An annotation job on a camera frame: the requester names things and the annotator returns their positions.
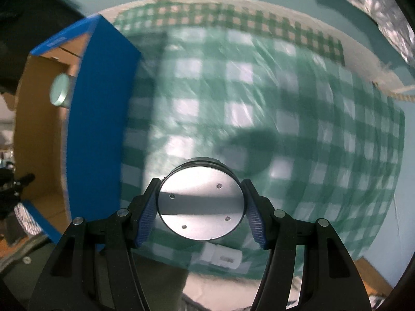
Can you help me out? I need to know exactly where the wooden board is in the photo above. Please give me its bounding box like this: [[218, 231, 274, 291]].
[[354, 257, 395, 299]]

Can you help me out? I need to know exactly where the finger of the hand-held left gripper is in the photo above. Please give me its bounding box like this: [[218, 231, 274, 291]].
[[0, 168, 36, 221]]

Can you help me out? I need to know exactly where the round silver metal disc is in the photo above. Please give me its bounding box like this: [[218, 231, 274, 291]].
[[156, 157, 247, 242], [49, 73, 79, 108]]

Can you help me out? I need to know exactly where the green checkered cloth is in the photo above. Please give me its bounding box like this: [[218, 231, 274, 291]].
[[112, 0, 415, 281]]

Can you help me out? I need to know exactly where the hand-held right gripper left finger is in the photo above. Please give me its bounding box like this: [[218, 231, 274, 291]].
[[27, 178, 163, 311]]

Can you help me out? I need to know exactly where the silver foil bag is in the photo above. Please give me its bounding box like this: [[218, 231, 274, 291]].
[[314, 0, 415, 64]]

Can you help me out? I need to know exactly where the blue-rimmed cardboard box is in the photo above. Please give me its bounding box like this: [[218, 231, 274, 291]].
[[13, 15, 143, 243]]

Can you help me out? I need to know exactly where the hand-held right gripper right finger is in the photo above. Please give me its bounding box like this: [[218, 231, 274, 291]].
[[241, 179, 372, 311]]

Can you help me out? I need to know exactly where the white plug adapter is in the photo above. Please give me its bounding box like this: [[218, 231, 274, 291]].
[[199, 244, 244, 270]]

